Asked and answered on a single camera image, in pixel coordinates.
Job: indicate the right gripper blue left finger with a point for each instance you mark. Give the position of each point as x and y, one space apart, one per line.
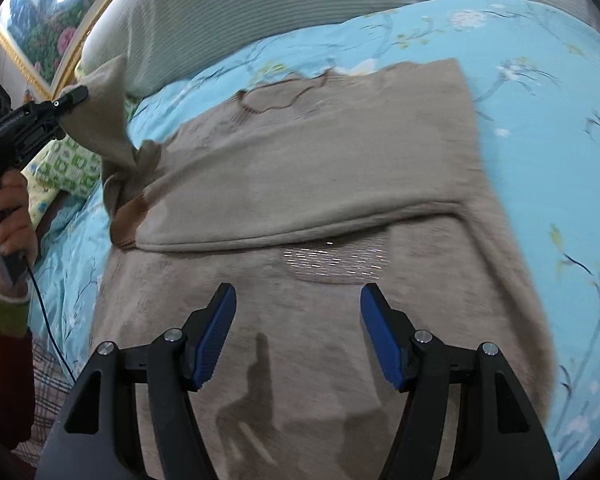
206 331

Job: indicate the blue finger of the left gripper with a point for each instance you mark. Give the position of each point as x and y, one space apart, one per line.
72 98

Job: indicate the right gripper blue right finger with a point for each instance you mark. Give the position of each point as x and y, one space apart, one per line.
391 334

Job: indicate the beige knit sweater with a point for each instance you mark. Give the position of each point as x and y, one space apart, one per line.
298 193

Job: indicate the red sleeve forearm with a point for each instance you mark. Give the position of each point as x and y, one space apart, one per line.
17 402

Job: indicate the person's left hand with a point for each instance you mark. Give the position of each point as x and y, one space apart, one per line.
17 235

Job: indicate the green checkered pillow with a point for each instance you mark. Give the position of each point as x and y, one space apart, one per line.
68 166

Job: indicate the yellow floral quilt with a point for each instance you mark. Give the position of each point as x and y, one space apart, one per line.
40 195

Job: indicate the gold framed landscape painting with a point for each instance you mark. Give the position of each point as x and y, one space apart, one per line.
41 43

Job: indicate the plaid blanket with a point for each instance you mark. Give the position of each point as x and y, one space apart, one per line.
51 388

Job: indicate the light blue floral bedsheet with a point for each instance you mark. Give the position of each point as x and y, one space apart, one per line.
534 73

